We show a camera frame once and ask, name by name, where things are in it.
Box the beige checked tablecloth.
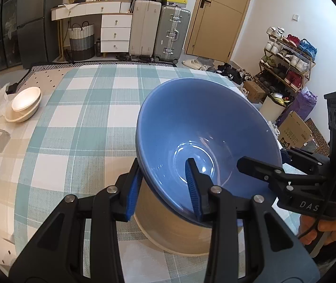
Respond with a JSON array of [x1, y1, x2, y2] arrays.
[[0, 68, 68, 269]]

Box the wooden shoe rack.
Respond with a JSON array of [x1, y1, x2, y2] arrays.
[[258, 26, 318, 95]]

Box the silver suitcase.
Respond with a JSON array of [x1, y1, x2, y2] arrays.
[[153, 5, 191, 64]]

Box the pile of dark shoes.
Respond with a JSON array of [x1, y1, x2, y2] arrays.
[[206, 62, 254, 84]]

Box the white vanity desk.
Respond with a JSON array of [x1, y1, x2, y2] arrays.
[[51, 0, 133, 58]]

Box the yellow and black shoe box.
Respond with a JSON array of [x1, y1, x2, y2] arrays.
[[162, 0, 188, 8]]

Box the beige suitcase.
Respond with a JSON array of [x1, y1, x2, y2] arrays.
[[129, 0, 162, 58]]

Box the black glass cabinet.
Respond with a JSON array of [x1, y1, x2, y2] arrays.
[[0, 0, 21, 73]]

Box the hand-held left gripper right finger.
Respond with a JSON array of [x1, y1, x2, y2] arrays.
[[185, 158, 313, 283]]

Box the teal checked tablecloth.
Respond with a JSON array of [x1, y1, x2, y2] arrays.
[[12, 64, 304, 283]]

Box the purple bag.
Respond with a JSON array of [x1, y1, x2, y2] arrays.
[[277, 87, 318, 127]]

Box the plain brown cardboard box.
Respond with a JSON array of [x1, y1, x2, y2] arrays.
[[243, 79, 267, 104]]

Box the tan wooden door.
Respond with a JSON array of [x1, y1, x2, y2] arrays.
[[185, 0, 257, 63]]

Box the rows of assorted shoes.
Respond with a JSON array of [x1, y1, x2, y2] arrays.
[[259, 26, 317, 90]]

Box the person's right hand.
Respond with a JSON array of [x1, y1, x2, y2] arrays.
[[298, 212, 336, 246]]

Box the large cream bowl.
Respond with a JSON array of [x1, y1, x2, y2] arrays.
[[4, 87, 42, 123]]

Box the grey refrigerator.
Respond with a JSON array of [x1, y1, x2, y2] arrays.
[[16, 0, 67, 68]]

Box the small white bowl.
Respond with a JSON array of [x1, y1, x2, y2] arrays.
[[11, 87, 41, 112]]

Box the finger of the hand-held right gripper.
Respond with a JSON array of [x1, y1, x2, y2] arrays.
[[281, 148, 331, 174], [237, 156, 327, 187]]

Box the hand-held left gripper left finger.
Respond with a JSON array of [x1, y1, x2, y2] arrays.
[[9, 158, 142, 283]]

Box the blue bowl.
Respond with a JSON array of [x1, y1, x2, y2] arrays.
[[135, 77, 283, 228]]

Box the woven grey white basket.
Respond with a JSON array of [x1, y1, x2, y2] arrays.
[[68, 21, 95, 61]]

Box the printed cardboard box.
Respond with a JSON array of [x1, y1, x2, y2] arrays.
[[277, 111, 314, 151]]

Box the white trash can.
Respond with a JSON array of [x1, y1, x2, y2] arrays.
[[261, 93, 286, 123]]

